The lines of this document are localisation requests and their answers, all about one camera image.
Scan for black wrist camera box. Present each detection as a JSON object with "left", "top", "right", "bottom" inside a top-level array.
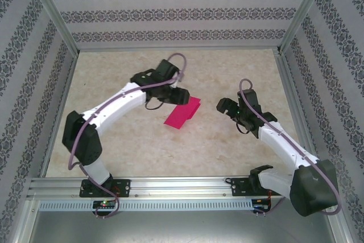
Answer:
[
  {"left": 155, "top": 59, "right": 180, "bottom": 82},
  {"left": 237, "top": 89, "right": 260, "bottom": 114}
]

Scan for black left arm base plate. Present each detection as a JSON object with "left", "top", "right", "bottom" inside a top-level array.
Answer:
[{"left": 79, "top": 179, "right": 131, "bottom": 198}]

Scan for aluminium side floor rail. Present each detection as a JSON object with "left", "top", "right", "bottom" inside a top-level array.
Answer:
[
  {"left": 39, "top": 51, "right": 80, "bottom": 178},
  {"left": 274, "top": 49, "right": 325, "bottom": 177}
]

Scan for thin black left gripper cable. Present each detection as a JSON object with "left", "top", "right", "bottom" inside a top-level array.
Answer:
[{"left": 144, "top": 98, "right": 166, "bottom": 110}]

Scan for grey sheet metal panel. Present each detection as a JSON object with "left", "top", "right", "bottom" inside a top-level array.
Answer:
[{"left": 16, "top": 197, "right": 353, "bottom": 243}]

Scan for slotted grey cable duct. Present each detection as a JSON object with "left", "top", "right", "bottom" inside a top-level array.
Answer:
[{"left": 38, "top": 199, "right": 254, "bottom": 212}]

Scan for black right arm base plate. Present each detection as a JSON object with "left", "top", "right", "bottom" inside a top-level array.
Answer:
[{"left": 231, "top": 177, "right": 282, "bottom": 197}]

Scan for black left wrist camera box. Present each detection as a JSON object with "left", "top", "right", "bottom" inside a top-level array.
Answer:
[{"left": 155, "top": 59, "right": 180, "bottom": 82}]

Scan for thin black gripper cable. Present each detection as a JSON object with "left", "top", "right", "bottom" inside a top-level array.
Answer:
[
  {"left": 235, "top": 120, "right": 253, "bottom": 135},
  {"left": 144, "top": 98, "right": 166, "bottom": 110}
]

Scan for aluminium frame post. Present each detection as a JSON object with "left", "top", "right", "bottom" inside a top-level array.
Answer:
[
  {"left": 275, "top": 0, "right": 334, "bottom": 56},
  {"left": 24, "top": 0, "right": 80, "bottom": 56}
]

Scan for pink square paper sheet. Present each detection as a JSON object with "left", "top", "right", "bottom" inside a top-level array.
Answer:
[{"left": 163, "top": 96, "right": 202, "bottom": 130}]

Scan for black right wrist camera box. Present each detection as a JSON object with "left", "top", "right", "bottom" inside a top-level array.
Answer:
[{"left": 237, "top": 89, "right": 260, "bottom": 114}]

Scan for thin black right gripper cable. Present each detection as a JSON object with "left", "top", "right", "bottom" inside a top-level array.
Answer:
[{"left": 235, "top": 120, "right": 253, "bottom": 135}]

